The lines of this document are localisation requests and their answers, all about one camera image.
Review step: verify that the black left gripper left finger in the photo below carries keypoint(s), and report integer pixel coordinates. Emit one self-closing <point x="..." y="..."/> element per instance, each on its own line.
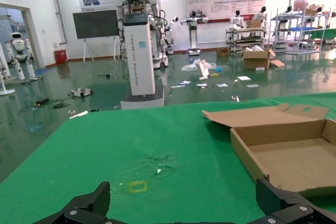
<point x="89" y="205"/>

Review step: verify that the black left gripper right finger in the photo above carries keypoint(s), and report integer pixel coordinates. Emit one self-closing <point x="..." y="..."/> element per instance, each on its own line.
<point x="283" y="203"/>

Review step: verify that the open brown cardboard box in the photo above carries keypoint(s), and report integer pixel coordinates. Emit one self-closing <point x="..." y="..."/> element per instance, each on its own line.
<point x="288" y="161"/>

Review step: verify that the large open cardboard box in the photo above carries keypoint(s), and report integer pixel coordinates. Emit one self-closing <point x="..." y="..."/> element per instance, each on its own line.
<point x="256" y="60"/>

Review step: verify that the small cardboard box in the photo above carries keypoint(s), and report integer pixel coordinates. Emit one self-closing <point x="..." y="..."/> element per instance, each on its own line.
<point x="222" y="51"/>

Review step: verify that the green table cloth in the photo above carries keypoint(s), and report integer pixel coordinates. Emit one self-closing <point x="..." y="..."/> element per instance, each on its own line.
<point x="131" y="142"/>

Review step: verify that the white stick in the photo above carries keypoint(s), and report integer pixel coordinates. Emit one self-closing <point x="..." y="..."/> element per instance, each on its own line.
<point x="78" y="114"/>

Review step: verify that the white flat device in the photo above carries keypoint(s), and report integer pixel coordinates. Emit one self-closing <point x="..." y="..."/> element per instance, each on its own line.
<point x="81" y="92"/>

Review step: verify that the white paper sheet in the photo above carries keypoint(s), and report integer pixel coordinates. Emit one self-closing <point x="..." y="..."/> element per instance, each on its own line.
<point x="243" y="78"/>

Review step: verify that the paper leaflet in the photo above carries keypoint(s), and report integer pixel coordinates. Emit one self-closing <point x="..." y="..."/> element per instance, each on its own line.
<point x="222" y="85"/>
<point x="202" y="85"/>
<point x="184" y="82"/>

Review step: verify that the white round stand base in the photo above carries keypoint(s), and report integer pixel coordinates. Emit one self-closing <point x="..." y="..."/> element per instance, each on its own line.
<point x="5" y="92"/>

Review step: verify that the red bin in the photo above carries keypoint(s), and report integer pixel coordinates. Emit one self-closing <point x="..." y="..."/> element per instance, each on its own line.
<point x="61" y="57"/>

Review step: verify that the white and red package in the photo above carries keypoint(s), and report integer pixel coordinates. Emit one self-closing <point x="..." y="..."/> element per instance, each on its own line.
<point x="204" y="70"/>

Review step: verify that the tall white column robot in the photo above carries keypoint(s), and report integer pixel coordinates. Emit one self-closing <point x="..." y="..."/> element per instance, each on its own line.
<point x="141" y="58"/>

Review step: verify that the white robot on wheeled base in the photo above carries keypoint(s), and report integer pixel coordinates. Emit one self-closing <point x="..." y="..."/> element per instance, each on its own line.
<point x="161" y="58"/>

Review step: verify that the crumpled clear plastic wrap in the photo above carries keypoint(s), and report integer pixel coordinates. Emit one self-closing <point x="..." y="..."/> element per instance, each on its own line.
<point x="189" y="67"/>

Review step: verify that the low shelf rack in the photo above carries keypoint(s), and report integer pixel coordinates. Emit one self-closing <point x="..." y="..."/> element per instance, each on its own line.
<point x="244" y="39"/>

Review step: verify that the green covered table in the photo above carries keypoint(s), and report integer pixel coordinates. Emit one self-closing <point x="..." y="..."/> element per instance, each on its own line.
<point x="324" y="37"/>

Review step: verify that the tall metal shelf rack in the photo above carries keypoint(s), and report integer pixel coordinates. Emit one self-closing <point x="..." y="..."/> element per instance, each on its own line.
<point x="296" y="32"/>

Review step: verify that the black display on stand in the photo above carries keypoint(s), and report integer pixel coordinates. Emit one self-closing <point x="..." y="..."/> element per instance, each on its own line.
<point x="94" y="24"/>

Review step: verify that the small white humanoid robot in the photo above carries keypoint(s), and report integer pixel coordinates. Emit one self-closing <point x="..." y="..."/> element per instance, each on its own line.
<point x="237" y="20"/>
<point x="260" y="15"/>

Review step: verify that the white robot with outstretched arms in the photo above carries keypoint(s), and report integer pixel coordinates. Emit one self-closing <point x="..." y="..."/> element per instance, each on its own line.
<point x="193" y="32"/>

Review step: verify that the white wall pipe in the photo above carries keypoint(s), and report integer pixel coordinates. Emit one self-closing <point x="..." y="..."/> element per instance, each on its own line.
<point x="60" y="11"/>

